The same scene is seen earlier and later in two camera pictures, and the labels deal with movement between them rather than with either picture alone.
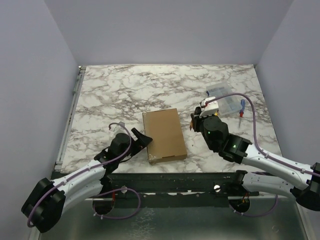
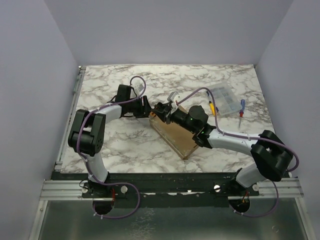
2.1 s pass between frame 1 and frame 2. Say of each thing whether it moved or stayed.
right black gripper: moved
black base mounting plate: stayed
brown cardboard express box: moved
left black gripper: moved
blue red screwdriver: stayed
